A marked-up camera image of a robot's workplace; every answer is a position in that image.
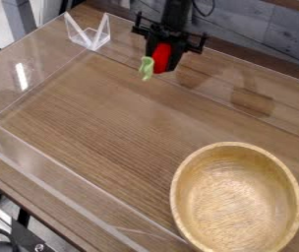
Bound grey post top left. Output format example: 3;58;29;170
1;0;37;40

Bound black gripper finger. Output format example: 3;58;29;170
167;40;187;72
146;34;159;56

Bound clear acrylic tray walls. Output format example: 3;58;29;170
0;18;299;252

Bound wooden bowl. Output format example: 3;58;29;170
170;142;299;252

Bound red plush strawberry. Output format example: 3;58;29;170
139;42;173;81

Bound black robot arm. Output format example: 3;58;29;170
131;0;207;80

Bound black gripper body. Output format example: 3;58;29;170
131;12;209;54

